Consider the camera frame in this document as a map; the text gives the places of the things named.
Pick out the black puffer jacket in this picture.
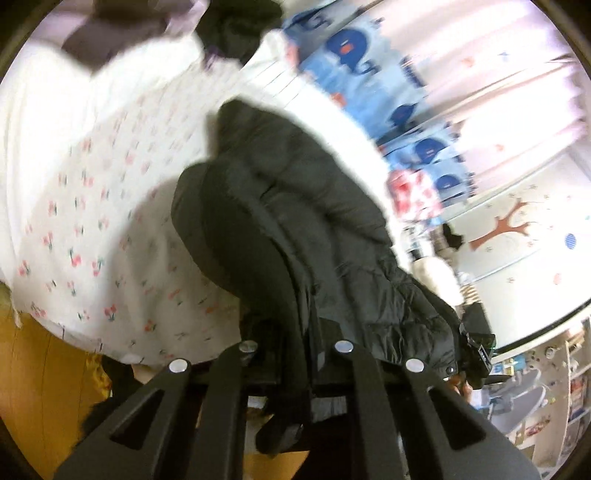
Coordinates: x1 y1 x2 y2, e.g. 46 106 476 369
170 98 463 455

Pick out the white shelf unit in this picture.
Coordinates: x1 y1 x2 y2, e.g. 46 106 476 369
473 319 590 479

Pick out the white fluffy blanket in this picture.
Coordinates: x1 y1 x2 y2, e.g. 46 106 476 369
411 256 464 307

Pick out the pink checkered cloth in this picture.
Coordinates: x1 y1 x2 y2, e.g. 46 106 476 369
387 170 443 223

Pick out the white floral bed sheet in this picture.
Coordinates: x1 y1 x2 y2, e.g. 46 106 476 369
1 31 401 366

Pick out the blue whale pillow near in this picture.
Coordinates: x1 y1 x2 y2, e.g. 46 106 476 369
377 104 476 207

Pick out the blue whale pillow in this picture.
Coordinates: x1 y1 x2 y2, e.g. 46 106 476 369
283 1 426 127
377 104 476 207

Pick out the pink patterned curtain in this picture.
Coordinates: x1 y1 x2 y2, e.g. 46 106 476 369
373 1 590 194

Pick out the blue whale pillow far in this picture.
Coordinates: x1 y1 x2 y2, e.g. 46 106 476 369
283 1 426 127

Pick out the brown grey garment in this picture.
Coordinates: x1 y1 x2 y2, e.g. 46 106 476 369
59 0 212 75

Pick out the black garment at bedhead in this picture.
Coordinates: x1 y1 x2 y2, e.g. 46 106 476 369
195 0 283 66

